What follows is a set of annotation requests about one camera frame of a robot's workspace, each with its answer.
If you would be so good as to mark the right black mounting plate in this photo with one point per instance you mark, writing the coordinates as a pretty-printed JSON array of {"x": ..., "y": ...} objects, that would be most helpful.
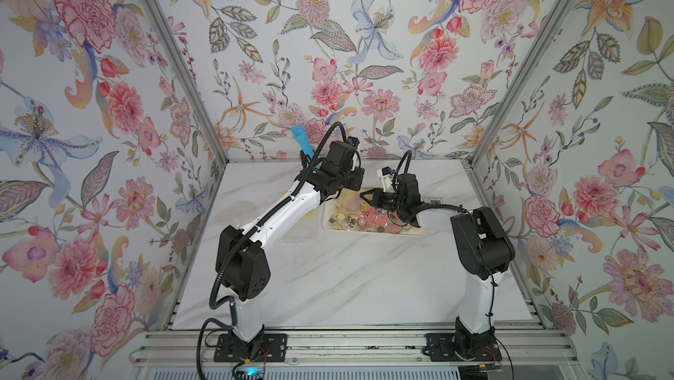
[{"x": 466, "y": 348}]

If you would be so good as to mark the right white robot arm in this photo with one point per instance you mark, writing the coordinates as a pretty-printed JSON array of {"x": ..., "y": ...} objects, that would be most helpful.
[{"x": 483, "y": 247}]

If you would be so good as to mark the ziploc bag of cookies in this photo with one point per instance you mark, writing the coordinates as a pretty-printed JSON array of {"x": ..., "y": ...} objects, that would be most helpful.
[
  {"x": 349, "y": 203},
  {"x": 307, "y": 229}
]

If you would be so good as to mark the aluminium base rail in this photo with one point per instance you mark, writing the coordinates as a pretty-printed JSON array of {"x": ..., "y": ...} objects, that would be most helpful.
[{"x": 524, "y": 345}]

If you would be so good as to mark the blue microphone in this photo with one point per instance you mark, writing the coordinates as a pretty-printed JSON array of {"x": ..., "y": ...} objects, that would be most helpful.
[{"x": 307, "y": 151}]

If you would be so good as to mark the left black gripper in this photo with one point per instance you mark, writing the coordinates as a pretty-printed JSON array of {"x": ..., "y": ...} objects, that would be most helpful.
[{"x": 356, "y": 177}]

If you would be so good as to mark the black mounting plate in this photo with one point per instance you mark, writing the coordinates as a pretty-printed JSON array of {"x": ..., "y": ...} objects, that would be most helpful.
[
  {"x": 263, "y": 348},
  {"x": 466, "y": 348}
]

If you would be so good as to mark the pile of poured cookies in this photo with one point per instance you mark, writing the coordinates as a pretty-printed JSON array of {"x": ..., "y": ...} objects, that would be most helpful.
[{"x": 363, "y": 219}]

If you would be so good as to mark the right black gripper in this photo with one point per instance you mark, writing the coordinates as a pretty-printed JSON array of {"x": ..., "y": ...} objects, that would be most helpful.
[{"x": 377, "y": 199}]

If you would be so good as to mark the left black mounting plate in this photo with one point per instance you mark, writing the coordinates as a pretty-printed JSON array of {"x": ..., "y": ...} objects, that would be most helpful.
[{"x": 263, "y": 348}]

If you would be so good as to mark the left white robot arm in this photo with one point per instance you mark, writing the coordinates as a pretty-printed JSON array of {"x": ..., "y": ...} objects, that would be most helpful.
[{"x": 242, "y": 262}]

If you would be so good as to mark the white rectangular tray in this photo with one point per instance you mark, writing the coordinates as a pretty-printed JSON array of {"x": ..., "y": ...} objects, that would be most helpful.
[{"x": 337, "y": 227}]

